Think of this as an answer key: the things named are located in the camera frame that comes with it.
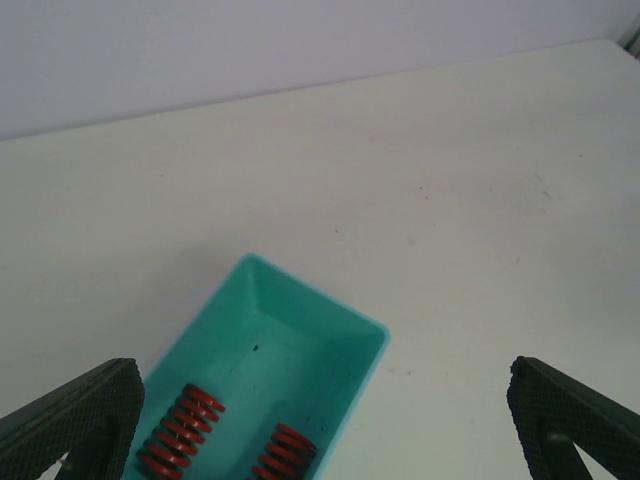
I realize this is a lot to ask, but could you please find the teal plastic bin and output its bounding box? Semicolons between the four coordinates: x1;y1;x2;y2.
131;254;389;479

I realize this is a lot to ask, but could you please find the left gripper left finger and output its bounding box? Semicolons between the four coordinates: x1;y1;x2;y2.
1;358;145;479

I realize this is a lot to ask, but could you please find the right aluminium corner post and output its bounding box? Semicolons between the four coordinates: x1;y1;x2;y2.
617;14;640;59

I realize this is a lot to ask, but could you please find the red spring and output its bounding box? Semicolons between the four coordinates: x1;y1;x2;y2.
136;384;226;479
250;423;318;480

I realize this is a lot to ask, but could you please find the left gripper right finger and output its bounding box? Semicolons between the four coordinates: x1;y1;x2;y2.
507;356;639;479

